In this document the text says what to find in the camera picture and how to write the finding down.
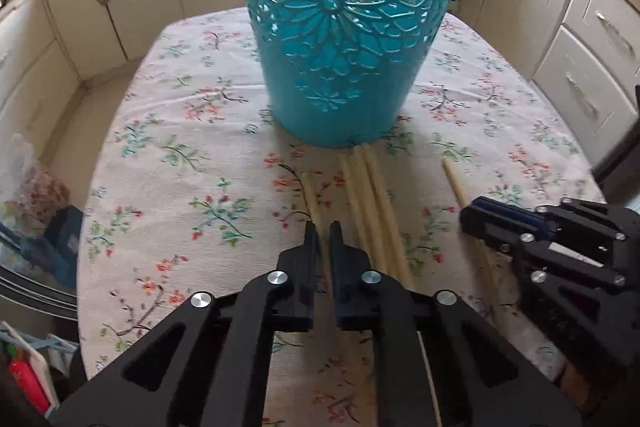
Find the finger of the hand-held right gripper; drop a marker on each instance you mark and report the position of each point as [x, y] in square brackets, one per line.
[510, 214]
[487, 227]

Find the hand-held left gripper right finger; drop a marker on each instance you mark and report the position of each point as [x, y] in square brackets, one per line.
[338, 257]

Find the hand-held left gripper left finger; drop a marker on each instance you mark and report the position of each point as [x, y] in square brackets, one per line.
[311, 257]

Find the wooden chopstick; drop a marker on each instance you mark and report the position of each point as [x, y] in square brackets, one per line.
[350, 187]
[367, 207]
[310, 197]
[452, 179]
[385, 212]

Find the teal perforated plastic basket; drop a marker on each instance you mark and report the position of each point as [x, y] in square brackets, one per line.
[345, 57]

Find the cream drawer unit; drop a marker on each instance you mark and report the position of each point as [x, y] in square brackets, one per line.
[595, 52]

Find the floral tablecloth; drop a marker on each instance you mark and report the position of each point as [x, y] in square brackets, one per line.
[190, 117]

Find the blue box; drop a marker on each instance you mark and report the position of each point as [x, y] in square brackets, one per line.
[65, 242]

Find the light blue plastic rack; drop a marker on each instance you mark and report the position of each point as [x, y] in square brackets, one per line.
[55, 344]

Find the clear plastic bag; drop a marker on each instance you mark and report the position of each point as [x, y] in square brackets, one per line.
[30, 177]

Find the red and green item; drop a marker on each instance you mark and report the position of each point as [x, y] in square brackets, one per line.
[25, 372]

